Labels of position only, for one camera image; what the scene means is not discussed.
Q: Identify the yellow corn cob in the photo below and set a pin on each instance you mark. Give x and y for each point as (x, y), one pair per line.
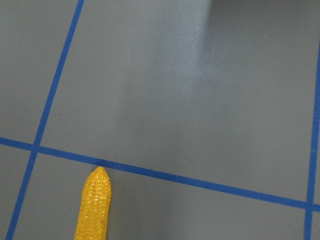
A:
(92, 222)

